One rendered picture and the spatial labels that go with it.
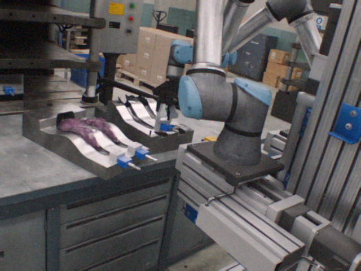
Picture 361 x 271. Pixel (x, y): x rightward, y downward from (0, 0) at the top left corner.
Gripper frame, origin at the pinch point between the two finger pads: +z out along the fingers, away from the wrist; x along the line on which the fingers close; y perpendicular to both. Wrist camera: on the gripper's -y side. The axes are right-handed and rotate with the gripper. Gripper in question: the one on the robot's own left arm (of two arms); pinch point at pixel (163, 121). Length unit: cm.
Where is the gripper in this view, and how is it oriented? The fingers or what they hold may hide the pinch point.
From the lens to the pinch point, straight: 150.5
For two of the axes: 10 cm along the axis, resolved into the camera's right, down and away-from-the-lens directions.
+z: -1.8, 9.7, 1.7
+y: 6.8, 2.5, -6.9
